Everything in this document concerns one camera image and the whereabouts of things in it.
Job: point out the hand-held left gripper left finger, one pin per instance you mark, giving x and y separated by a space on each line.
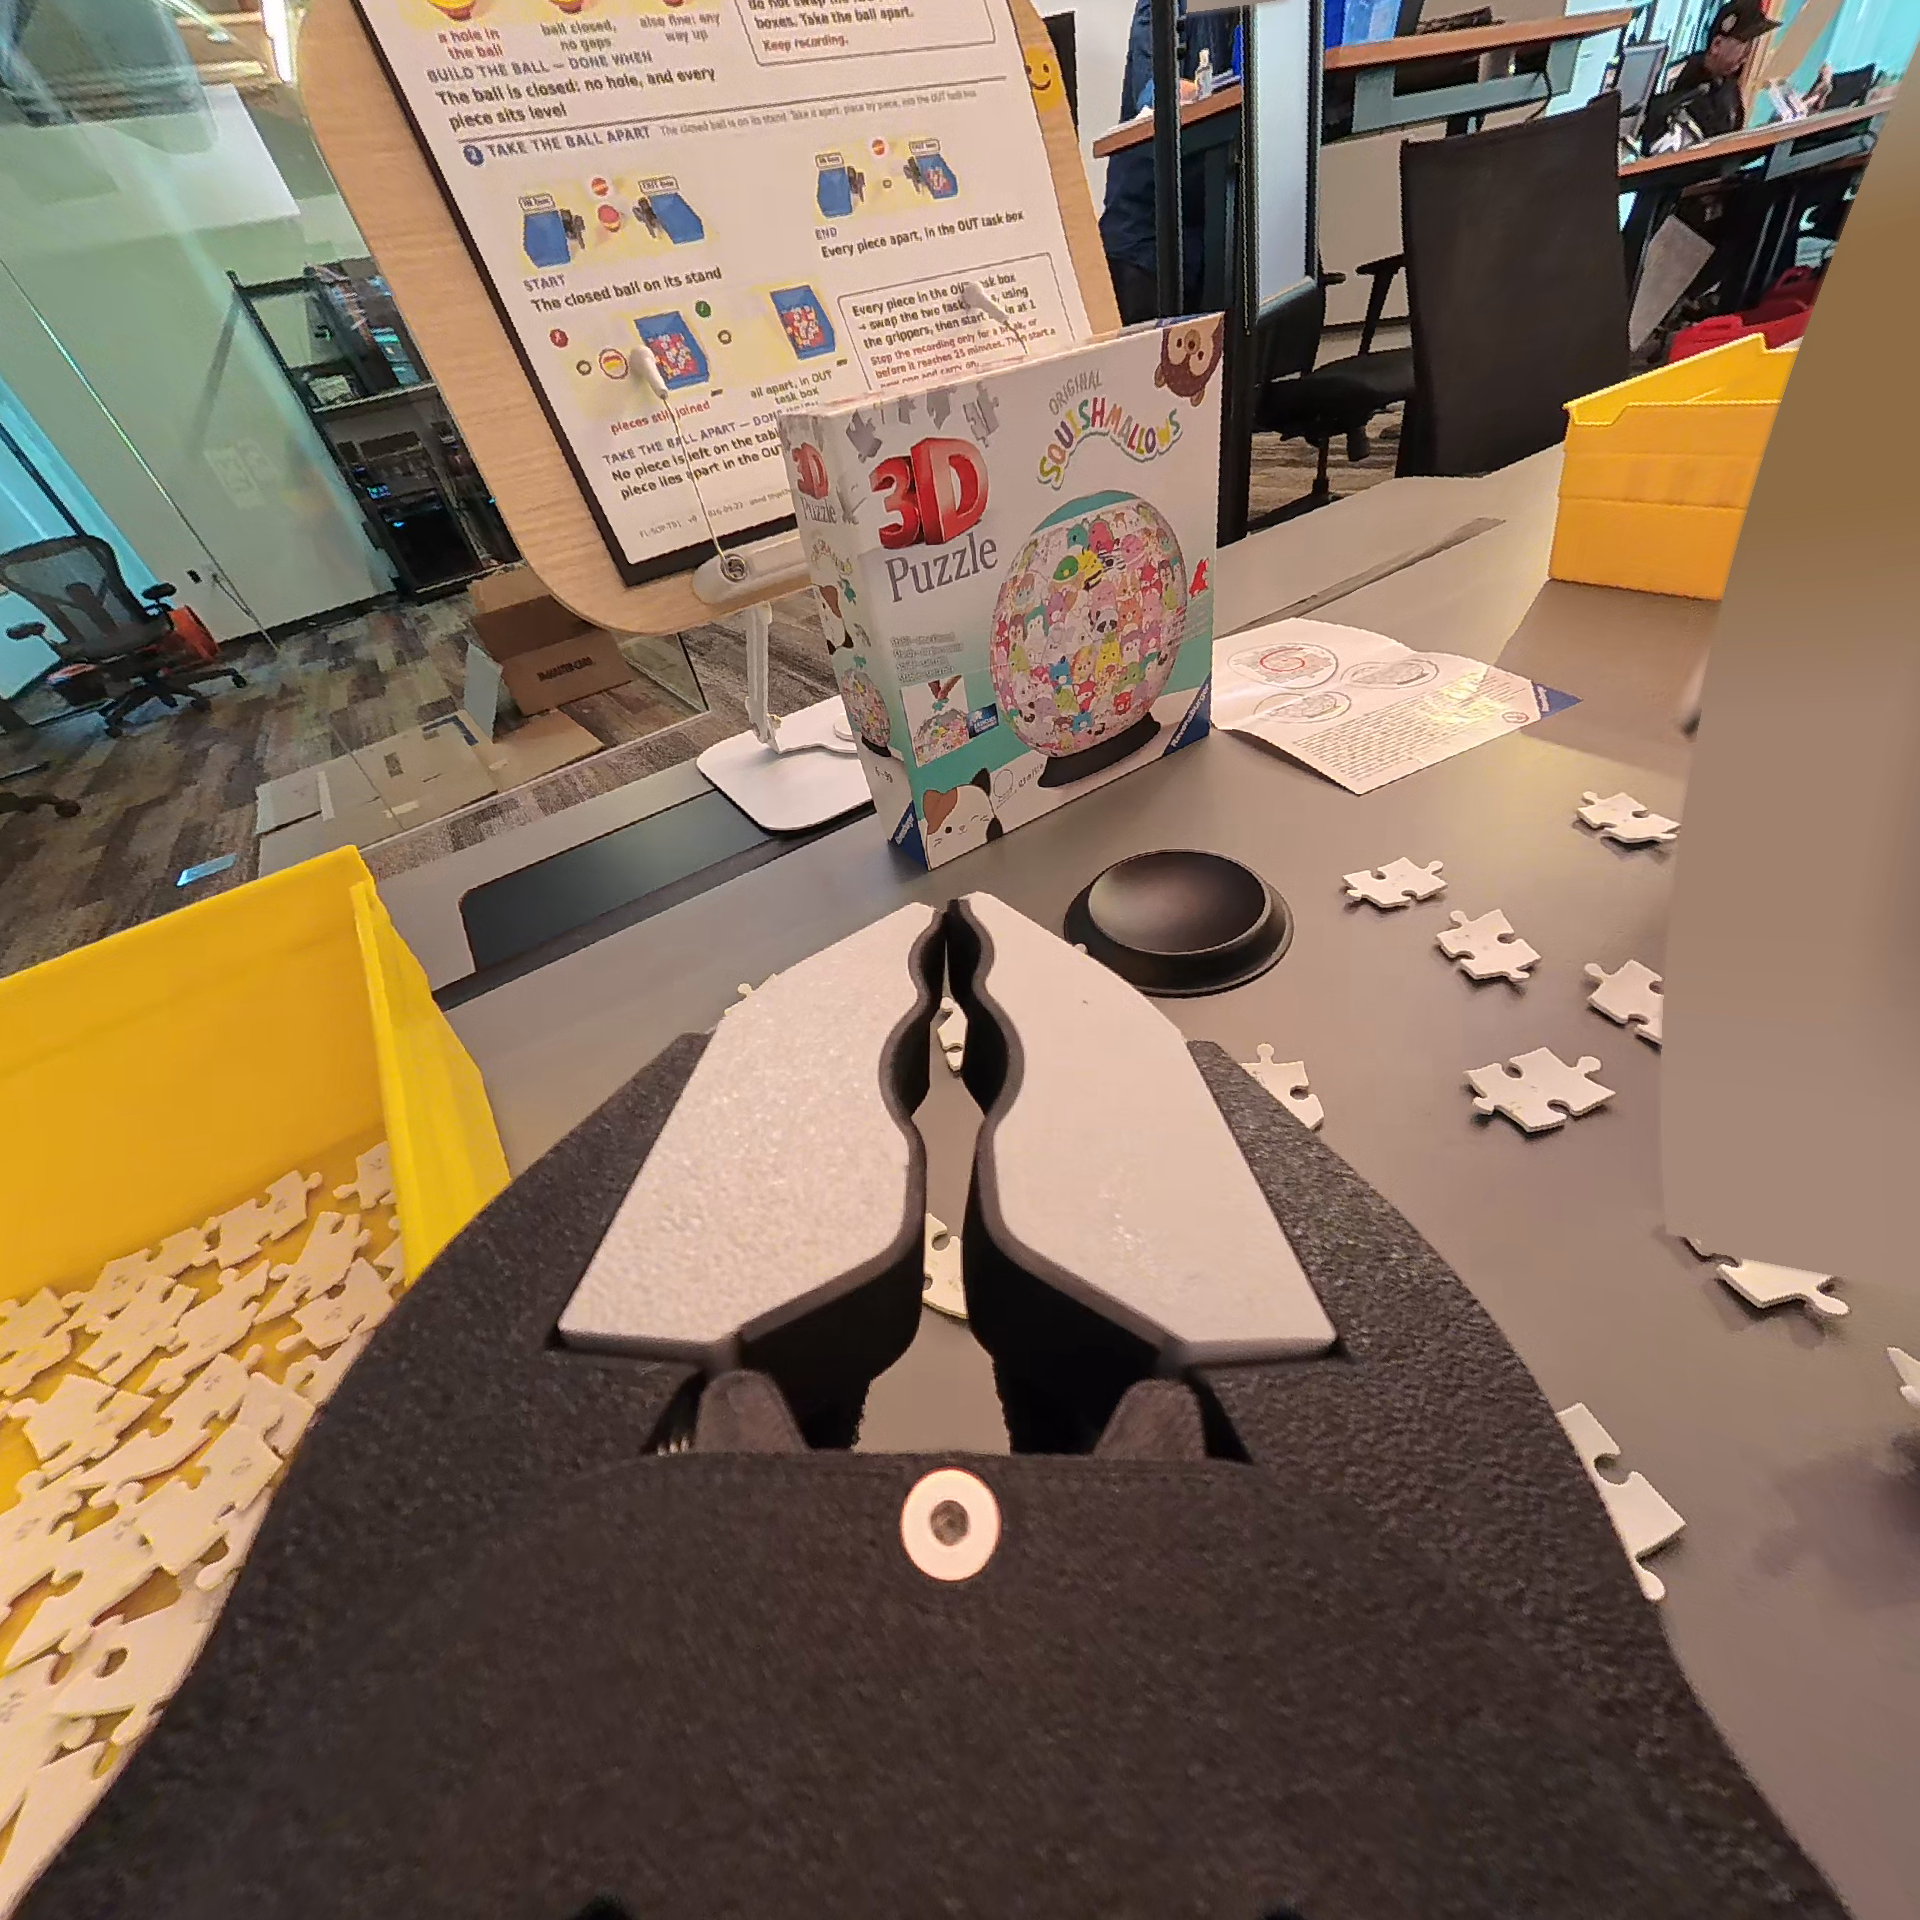
751 1172

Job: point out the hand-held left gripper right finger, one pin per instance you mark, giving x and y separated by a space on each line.
1142 1184

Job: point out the black round ball stand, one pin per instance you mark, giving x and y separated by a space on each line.
1178 914

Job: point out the colourful puzzle ball box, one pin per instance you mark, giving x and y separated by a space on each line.
1019 599

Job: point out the pile of white puzzle pieces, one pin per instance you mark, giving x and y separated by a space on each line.
148 1441

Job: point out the white display board stand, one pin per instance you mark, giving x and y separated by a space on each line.
779 781

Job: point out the flattened cardboard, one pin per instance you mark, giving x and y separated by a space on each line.
435 765

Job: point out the white instruction leaflet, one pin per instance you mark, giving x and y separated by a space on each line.
1394 721

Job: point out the cardboard box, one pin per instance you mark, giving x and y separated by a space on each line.
556 662

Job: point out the yellow plastic bin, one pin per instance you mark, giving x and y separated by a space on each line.
1651 494
148 1049

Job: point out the black shelving rack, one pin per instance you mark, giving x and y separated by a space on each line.
375 481

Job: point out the black mesh office chair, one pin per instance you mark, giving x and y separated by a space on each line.
83 599

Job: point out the instruction poster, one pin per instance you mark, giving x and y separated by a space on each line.
720 224

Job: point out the black high-back office chair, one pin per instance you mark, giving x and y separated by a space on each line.
1507 271

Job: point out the wooden display board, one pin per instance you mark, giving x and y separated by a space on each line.
368 210

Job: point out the black framed partition panel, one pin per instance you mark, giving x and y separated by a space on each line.
1282 149

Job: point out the yellow smiley sticker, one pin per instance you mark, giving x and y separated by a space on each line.
1043 70

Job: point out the wooden office desk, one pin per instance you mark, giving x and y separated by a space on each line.
1770 142
1500 45

